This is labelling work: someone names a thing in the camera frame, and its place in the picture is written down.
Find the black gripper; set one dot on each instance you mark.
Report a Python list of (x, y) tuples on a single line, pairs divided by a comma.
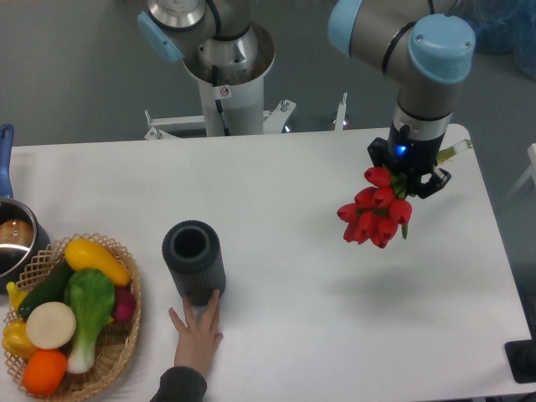
[(412, 150)]

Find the red tulip bouquet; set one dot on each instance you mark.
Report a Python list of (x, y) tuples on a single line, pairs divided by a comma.
[(379, 211)]

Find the dark grey ribbed vase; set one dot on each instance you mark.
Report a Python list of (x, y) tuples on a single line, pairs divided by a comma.
[(192, 252)]

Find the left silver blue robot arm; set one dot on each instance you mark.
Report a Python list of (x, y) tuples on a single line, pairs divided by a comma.
[(217, 40)]

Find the dark grey sleeved forearm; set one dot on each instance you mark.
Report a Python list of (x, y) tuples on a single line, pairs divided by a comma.
[(180, 384)]

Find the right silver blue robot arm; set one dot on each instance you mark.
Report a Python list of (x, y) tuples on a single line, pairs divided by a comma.
[(428, 52)]

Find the person's bare hand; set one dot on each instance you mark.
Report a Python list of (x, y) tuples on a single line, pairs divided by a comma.
[(198, 338)]

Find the blue plastic bags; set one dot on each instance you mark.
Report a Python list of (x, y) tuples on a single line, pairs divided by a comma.
[(503, 27)]

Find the black device at table edge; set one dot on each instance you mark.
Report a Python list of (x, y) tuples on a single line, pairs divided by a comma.
[(521, 359)]

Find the red radish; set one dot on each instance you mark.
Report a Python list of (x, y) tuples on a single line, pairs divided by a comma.
[(125, 305)]

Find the yellow squash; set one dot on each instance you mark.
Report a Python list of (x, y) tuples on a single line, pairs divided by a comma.
[(83, 254)]

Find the green bok choy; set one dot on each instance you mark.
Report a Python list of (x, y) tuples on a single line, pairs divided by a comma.
[(90, 295)]

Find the woven wicker basket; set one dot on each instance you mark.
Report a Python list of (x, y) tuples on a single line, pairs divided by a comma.
[(115, 344)]

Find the dark green cucumber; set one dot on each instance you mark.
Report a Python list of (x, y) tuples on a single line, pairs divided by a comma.
[(50, 289)]

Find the white round radish slice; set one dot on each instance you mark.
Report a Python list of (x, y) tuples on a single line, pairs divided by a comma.
[(51, 325)]

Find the yellow banana tip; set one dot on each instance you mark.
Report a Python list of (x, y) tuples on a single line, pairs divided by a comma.
[(15, 295)]

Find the orange bell pepper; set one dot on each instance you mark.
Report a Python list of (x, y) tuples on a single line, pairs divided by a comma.
[(44, 372)]

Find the yellow bell pepper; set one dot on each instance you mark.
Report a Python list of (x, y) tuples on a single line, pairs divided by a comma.
[(16, 341)]

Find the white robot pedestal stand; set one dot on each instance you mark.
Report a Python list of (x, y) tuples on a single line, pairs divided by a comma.
[(228, 110)]

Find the blue handled saucepan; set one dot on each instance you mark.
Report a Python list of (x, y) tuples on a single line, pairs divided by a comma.
[(22, 236)]

